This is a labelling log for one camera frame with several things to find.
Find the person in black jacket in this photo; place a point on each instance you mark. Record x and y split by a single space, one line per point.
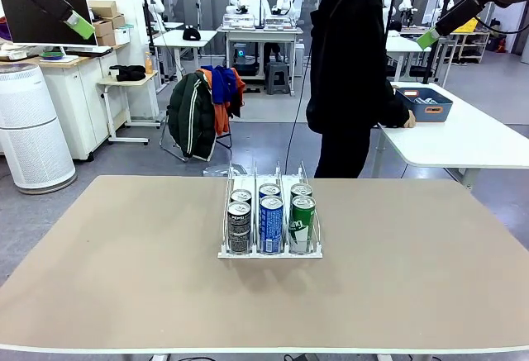
347 67

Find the white table with legs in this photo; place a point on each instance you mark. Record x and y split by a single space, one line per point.
173 39

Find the white cabinet desk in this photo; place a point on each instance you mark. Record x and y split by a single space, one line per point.
78 105

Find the seated person in white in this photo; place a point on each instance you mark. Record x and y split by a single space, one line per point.
258 6

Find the blue Pocari can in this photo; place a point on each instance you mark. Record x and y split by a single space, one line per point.
270 229
269 189

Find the black tripod stand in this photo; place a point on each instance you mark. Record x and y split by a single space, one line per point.
430 67

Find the large white side table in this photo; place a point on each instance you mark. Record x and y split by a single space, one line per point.
454 142

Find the blue garment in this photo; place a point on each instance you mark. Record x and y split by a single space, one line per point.
223 84

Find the small wooden rolling table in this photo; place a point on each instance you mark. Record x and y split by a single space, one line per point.
124 81

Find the white cardboard box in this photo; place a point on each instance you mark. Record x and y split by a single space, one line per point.
122 35

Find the green round bowl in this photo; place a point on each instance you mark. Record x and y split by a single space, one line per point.
51 55

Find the white air purifier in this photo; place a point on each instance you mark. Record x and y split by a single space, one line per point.
33 129

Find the grey plastic stool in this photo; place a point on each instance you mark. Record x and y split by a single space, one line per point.
279 76

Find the black keyboard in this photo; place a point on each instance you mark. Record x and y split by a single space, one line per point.
91 51

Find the orange garment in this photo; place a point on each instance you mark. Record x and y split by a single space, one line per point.
223 117

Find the yellow plastic basket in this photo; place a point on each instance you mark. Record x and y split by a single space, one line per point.
469 27

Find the white background table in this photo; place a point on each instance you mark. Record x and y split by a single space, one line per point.
407 43

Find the white lab workbench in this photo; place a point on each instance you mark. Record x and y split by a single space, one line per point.
256 32

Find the brown cardboard box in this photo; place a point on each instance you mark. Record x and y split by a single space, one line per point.
102 28
102 8
106 40

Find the metal frame chair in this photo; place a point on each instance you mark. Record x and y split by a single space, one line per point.
180 157

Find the black cap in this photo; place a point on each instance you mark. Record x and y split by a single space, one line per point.
191 34

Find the green beverage can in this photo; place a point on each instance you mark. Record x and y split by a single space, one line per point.
301 224
301 189

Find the black cloth bundle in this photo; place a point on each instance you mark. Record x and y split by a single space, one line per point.
128 72

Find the white paper cup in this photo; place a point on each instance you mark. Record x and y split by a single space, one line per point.
114 72

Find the black Pepsi can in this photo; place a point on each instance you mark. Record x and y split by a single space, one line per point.
241 195
239 229

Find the red fire extinguisher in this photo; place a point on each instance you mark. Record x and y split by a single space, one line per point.
501 44

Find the wooden shelf rack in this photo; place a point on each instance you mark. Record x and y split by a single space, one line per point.
467 35

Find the orange drink bottle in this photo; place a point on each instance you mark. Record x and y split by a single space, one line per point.
149 63

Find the person's right hand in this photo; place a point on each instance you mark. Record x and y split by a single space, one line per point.
410 121

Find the dark green striped jacket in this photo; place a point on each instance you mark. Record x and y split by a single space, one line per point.
190 117

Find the blue plastic bin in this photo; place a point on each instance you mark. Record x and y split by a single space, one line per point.
430 113

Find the person's right forearm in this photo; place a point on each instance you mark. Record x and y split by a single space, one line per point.
394 109

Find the black computer monitor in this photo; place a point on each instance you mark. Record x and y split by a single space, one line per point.
25 26

